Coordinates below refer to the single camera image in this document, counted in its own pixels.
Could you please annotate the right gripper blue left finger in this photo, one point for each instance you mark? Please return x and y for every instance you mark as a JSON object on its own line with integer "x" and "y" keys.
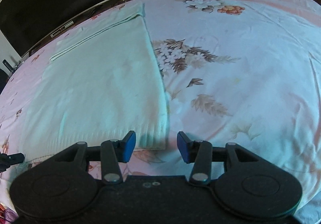
{"x": 112, "y": 153}

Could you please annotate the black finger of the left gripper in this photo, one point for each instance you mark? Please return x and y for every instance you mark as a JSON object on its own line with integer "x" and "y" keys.
{"x": 6, "y": 161}

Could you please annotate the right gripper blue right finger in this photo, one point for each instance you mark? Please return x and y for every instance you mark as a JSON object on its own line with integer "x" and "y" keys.
{"x": 198, "y": 153}

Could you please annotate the white knitted sweater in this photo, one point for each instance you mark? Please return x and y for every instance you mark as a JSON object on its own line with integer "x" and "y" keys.
{"x": 101, "y": 83}

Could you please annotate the black chair back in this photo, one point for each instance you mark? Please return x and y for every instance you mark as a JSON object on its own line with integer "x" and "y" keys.
{"x": 3, "y": 80}

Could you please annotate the dark cylindrical bottle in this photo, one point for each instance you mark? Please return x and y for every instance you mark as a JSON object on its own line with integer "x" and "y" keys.
{"x": 7, "y": 65}

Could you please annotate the pink floral bed sheet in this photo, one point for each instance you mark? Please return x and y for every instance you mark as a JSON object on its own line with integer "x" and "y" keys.
{"x": 243, "y": 71}

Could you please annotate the silver set-top box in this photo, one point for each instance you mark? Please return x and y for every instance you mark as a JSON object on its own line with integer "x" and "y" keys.
{"x": 61, "y": 29}

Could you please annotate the brown wooden tv cabinet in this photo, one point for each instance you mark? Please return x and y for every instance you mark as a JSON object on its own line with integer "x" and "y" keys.
{"x": 90, "y": 13}

